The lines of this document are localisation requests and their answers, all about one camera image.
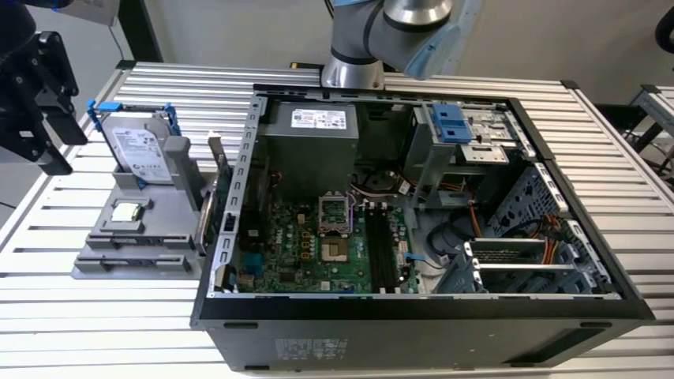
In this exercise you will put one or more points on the black table corner cap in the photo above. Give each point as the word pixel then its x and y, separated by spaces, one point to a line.
pixel 125 64
pixel 569 84

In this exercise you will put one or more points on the green motherboard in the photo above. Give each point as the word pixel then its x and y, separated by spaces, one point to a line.
pixel 284 252

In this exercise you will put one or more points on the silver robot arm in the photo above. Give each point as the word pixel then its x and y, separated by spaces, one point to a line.
pixel 400 35

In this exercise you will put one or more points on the thin metal locking lever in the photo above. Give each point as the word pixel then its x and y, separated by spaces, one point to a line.
pixel 350 215

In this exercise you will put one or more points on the grey parts rack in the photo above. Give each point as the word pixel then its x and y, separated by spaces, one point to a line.
pixel 157 213

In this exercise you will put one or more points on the black upright post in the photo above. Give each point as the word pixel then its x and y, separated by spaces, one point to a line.
pixel 139 31

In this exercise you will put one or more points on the black PC case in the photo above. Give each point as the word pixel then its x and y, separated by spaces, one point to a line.
pixel 420 343

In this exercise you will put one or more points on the grey metal drive cage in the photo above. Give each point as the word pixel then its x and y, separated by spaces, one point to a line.
pixel 436 166

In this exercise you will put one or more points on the hard disk in blue carrier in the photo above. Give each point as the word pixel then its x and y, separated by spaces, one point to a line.
pixel 136 150

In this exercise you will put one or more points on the grey power supply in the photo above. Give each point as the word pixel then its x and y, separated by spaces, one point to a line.
pixel 311 158

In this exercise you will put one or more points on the black CPU cooler fan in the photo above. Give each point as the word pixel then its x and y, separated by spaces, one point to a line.
pixel 376 181

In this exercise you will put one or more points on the grey metal side table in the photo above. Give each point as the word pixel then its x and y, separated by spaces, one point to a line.
pixel 653 94

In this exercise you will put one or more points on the blue plastic drive latch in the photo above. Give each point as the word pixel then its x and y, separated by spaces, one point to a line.
pixel 447 122

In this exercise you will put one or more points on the perforated metal disk bay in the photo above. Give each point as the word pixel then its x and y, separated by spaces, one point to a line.
pixel 526 205

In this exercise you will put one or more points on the CPU socket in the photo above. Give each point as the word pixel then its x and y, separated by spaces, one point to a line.
pixel 335 250

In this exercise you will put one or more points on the black RAM slot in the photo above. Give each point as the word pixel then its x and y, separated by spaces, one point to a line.
pixel 392 248
pixel 372 248
pixel 386 248
pixel 379 248

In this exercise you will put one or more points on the silver CPU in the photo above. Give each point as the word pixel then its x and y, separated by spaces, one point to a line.
pixel 125 212

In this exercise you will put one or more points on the graphics card with silver bracket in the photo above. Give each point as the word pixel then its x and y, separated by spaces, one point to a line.
pixel 226 177

